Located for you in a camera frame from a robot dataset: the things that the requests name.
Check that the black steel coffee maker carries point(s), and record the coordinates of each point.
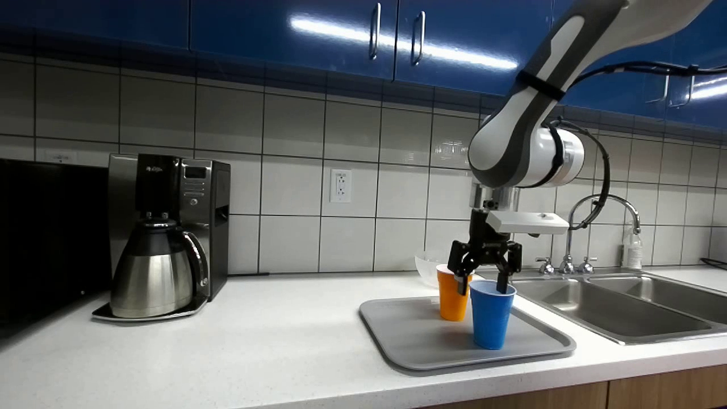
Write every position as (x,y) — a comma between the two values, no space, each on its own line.
(196,205)

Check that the orange plastic cup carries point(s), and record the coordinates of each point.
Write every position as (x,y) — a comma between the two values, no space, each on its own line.
(451,299)

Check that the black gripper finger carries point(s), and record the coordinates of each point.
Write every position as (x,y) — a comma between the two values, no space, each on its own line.
(459,264)
(510,264)

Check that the black microwave oven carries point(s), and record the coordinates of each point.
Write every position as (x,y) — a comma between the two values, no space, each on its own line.
(47,241)

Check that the blue glossy wall cabinets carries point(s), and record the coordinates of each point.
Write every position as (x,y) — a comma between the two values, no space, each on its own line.
(229,25)

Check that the stainless steel double sink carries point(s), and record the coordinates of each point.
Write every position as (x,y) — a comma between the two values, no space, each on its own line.
(627,308)

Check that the clear dish soap bottle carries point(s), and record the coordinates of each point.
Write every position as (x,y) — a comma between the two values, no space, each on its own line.
(632,250)

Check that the blue plastic cup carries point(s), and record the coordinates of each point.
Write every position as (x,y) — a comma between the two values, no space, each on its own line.
(492,320)

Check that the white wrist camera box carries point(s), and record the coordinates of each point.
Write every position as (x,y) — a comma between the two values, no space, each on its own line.
(531,222)

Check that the stainless steel coffee carafe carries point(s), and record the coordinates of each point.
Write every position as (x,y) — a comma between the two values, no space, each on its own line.
(156,276)

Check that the white wall outlet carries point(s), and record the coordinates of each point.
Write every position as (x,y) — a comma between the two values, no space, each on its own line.
(341,184)

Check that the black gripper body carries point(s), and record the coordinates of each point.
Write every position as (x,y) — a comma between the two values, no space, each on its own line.
(488,240)

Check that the wooden base cabinet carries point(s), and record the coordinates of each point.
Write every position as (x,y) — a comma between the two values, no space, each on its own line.
(650,390)

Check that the dark flat counter object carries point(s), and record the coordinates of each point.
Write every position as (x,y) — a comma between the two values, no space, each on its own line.
(716,263)

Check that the gray plastic tray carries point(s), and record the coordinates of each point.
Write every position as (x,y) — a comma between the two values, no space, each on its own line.
(424,336)

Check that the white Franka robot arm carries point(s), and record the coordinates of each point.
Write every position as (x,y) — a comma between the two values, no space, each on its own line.
(524,144)

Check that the chrome gooseneck faucet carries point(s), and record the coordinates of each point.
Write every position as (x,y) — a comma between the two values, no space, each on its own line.
(626,205)

